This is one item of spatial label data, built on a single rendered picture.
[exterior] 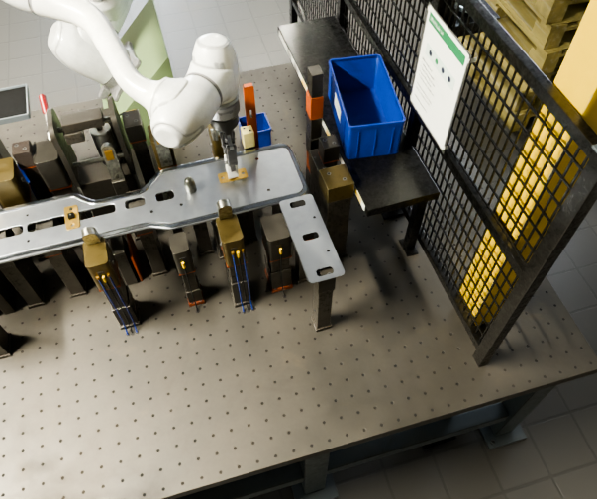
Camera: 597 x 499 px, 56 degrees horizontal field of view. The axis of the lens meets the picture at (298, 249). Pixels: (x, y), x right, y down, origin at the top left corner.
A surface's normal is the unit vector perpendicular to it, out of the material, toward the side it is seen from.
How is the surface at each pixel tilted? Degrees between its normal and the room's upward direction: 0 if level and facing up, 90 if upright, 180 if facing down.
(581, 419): 0
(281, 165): 0
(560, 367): 0
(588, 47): 90
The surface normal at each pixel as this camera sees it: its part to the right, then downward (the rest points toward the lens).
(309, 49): 0.00, -0.57
